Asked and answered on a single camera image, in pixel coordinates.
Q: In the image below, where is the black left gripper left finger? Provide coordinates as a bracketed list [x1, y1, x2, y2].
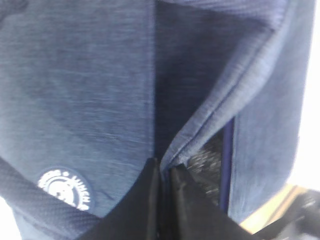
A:
[80, 158, 160, 240]

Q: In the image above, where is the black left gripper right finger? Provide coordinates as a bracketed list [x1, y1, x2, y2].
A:
[170, 166, 257, 240]

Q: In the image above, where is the navy blue lunch bag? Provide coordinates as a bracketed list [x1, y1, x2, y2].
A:
[0, 0, 316, 240]

